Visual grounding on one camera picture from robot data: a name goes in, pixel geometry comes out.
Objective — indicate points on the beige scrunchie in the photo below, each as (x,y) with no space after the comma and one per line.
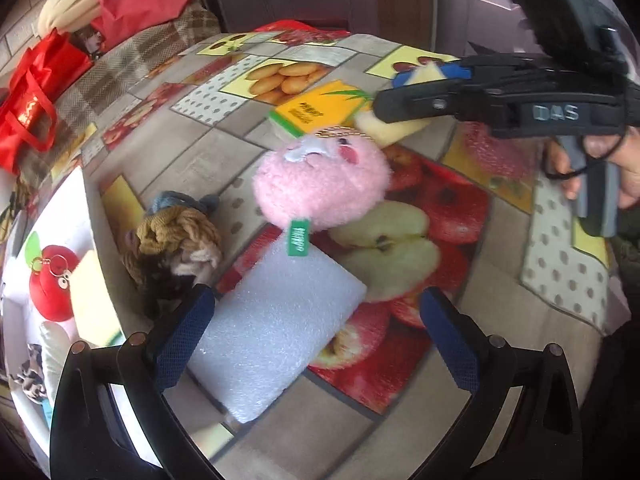
(202,262)

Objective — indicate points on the cream padded cushion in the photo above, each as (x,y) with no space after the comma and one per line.
(70,2)

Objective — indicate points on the blue-grey scrunchie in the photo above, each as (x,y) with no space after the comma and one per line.
(175,201)

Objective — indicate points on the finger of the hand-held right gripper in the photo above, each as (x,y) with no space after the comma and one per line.
(430,102)
(457,71)

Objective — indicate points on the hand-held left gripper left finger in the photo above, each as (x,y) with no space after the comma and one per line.
(182,340)

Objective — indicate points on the fruit print tablecloth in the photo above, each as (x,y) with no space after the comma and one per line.
(375,440)

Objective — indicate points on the red plush apple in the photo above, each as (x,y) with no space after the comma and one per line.
(50,285)

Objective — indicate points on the yellow and green scouring sponge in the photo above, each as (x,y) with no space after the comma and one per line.
(95,295)

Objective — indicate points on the dark brown scrunchie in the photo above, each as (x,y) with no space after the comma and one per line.
(150,280)

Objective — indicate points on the pink plush toy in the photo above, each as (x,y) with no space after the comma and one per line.
(325,180)

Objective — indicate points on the red cloth bag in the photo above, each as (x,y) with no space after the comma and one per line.
(135,0)

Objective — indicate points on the leopard print scrunchie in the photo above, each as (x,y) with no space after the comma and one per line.
(27,377)

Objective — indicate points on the white foam block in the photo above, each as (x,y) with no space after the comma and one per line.
(280,330)

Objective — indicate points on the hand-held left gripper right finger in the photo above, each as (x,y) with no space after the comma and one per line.
(452,345)

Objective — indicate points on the person's right hand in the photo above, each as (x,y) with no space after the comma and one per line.
(632,160)

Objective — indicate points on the pale yellow sponge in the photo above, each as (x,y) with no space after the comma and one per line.
(395,127)

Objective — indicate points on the yellow tissue pack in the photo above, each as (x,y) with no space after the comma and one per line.
(315,107)

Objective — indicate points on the white storage box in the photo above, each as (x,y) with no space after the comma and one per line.
(65,210)

